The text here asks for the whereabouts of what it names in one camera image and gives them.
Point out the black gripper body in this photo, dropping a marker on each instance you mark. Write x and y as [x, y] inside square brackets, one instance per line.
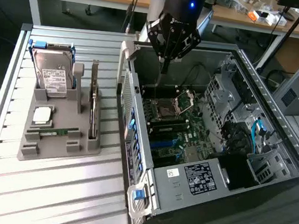
[183, 3]

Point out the graphics card with metal bracket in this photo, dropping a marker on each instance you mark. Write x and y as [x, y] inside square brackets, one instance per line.
[93, 111]

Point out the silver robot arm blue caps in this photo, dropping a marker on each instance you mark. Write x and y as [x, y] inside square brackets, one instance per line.
[154, 11]

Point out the open black PC case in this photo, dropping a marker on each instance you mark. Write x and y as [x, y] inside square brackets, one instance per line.
[149, 63]

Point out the black RAM slot bank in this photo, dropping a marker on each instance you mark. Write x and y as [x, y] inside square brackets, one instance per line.
[166, 128]
[159, 91]

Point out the metal socket cover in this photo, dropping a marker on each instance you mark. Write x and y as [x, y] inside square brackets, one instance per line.
[184, 102]

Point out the perforated metal drive cage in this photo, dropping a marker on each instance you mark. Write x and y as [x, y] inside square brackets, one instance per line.
[220, 98]

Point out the small orange box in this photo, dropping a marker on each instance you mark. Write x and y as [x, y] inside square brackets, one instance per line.
[252, 16]

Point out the green motherboard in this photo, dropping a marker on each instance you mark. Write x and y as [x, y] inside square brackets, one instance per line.
[191, 121]

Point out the small black device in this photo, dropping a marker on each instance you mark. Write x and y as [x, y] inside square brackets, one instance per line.
[262, 14]

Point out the small white box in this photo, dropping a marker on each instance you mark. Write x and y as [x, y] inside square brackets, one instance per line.
[271, 21]

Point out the blue slot retainer strip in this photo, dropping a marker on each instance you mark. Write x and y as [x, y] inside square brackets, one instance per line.
[131, 123]

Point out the black tripod pole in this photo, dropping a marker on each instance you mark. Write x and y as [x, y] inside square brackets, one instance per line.
[285, 38]

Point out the blue expansion slot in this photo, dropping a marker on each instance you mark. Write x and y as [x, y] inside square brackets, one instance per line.
[162, 144]

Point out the black monitor with stand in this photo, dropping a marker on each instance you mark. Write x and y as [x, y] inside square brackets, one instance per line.
[288, 14]

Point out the grey chipset heatsink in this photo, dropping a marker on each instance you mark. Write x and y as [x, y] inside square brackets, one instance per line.
[191, 154]

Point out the silver hard disk white label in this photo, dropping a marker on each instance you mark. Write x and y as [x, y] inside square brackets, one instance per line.
[54, 78]

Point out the blue plastic disk carrier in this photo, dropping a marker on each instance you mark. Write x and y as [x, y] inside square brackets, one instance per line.
[40, 44]

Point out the silver CPU chip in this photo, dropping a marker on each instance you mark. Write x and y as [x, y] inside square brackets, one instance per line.
[42, 114]

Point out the green RAM stick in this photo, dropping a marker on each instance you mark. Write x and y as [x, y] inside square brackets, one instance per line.
[53, 132]

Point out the grey power supply unit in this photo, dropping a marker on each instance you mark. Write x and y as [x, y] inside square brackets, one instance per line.
[173, 189]

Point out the grey metal disk bay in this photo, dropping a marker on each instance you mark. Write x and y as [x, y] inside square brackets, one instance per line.
[272, 167]

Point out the grey plastic parts rack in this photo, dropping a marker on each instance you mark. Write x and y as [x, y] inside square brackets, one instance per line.
[54, 147]

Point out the blue case latch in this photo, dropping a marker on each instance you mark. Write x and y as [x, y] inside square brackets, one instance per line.
[138, 195]

